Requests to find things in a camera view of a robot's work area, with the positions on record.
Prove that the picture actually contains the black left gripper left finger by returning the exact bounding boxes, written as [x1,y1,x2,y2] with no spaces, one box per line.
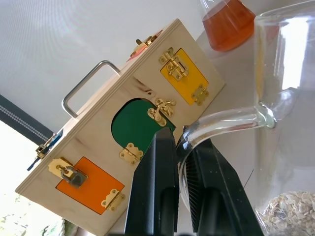
[125,126,179,234]

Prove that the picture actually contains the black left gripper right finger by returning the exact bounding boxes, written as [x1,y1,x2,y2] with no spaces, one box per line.
[186,122,261,236]

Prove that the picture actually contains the clear glass mug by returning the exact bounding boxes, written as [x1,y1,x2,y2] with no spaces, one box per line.
[175,0,315,236]

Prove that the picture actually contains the oatmeal flakes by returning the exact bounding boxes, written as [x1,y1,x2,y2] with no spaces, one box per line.
[255,190,315,233]

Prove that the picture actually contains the wooden lock box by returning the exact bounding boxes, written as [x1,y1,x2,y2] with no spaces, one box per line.
[14,18,226,216]

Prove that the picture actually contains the silver padlock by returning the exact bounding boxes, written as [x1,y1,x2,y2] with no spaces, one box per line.
[58,166,89,189]

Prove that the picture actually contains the glass flask with orange liquid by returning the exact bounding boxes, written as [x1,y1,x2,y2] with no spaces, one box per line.
[199,0,256,52]

